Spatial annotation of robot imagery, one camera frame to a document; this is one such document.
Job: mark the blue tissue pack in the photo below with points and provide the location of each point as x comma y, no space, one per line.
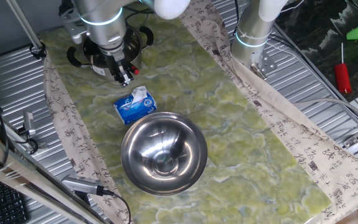
132,110

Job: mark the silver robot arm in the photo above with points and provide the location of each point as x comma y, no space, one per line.
101,18

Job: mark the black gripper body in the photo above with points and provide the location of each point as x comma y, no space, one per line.
115,60

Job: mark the beige calligraphy cloth strip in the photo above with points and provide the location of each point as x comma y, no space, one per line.
291,124
73,137

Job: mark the wrist camera on silver bracket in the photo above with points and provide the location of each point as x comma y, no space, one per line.
70,28

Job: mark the grey camera with stand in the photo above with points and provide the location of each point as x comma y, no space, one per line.
82,185

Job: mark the aluminium frame bar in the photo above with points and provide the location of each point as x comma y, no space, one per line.
11,168

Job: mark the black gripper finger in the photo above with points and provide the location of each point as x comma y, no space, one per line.
120,79
127,76

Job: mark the black pole clamp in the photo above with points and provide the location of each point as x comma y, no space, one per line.
37,53

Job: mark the aluminium pole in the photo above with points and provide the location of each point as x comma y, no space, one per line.
23,21

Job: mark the black keyboard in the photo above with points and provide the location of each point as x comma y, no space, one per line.
5,202

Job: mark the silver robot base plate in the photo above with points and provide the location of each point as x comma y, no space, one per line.
267,63

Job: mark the green marble patterned mat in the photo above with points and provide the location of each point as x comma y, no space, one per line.
197,93

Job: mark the steel mixing bowl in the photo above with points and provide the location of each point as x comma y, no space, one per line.
163,152

